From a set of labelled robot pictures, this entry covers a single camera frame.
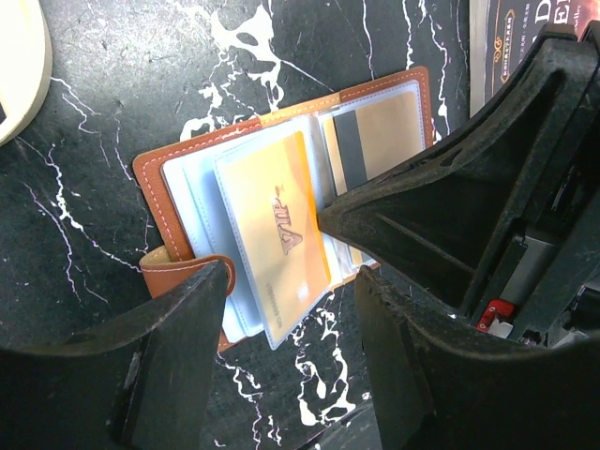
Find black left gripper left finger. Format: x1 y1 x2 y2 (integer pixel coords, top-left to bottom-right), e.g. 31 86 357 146
1 261 228 449

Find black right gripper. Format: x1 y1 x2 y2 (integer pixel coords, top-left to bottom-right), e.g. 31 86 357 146
318 26 599 340

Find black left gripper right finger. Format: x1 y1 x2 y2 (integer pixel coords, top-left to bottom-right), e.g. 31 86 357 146
354 267 599 449

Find gold credit card black stripe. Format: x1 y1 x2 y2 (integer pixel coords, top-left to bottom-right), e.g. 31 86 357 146
319 82 427 195

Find yellow VIP credit card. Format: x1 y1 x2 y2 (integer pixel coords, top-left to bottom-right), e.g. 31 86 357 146
215 131 332 349

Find brown leather card holder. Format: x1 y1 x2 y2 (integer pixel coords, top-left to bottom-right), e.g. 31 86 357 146
133 67 433 351

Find beige oval card tray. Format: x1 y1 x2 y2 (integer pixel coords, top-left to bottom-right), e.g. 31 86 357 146
1 0 53 144

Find dark book three days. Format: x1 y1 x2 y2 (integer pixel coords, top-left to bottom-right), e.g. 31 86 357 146
469 0 599 115

